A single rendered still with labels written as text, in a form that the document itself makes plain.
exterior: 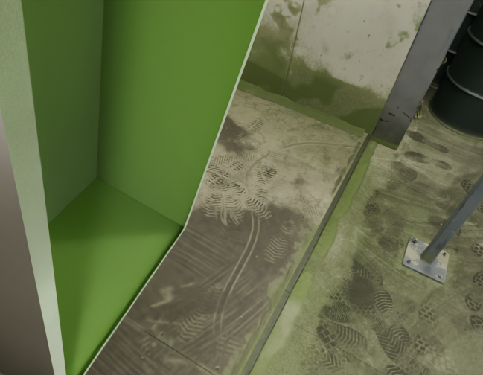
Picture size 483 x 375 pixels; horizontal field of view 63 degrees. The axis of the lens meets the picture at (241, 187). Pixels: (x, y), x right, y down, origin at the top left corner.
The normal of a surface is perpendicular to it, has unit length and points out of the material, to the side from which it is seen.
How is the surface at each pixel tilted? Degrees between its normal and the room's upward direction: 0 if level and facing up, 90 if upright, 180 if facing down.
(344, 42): 90
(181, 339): 0
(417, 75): 90
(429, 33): 90
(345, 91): 90
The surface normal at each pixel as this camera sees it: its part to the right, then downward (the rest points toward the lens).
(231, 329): 0.11, -0.70
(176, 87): -0.39, 0.63
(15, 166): 0.87, 0.48
